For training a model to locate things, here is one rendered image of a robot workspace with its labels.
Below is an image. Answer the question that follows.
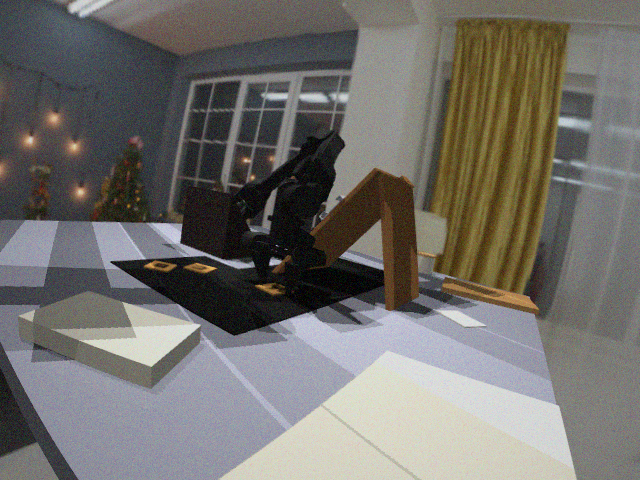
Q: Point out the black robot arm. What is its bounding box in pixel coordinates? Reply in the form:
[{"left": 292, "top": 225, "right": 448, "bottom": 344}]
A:
[{"left": 233, "top": 127, "right": 345, "bottom": 220}]

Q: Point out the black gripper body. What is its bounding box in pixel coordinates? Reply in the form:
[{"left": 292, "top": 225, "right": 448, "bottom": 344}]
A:
[{"left": 241, "top": 210, "right": 327, "bottom": 267}]

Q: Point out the orange flat rectangular board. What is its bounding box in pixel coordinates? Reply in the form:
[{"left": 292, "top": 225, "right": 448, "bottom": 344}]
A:
[{"left": 442, "top": 277, "right": 540, "bottom": 315}]

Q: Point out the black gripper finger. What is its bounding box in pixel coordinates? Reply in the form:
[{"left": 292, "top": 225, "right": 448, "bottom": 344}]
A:
[
  {"left": 247, "top": 248, "right": 276, "bottom": 284},
  {"left": 284, "top": 262, "right": 313, "bottom": 295}
]

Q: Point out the brown letter tile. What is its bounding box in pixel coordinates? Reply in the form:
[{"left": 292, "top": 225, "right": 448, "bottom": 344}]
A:
[
  {"left": 183, "top": 263, "right": 217, "bottom": 274},
  {"left": 255, "top": 283, "right": 285, "bottom": 296}
]

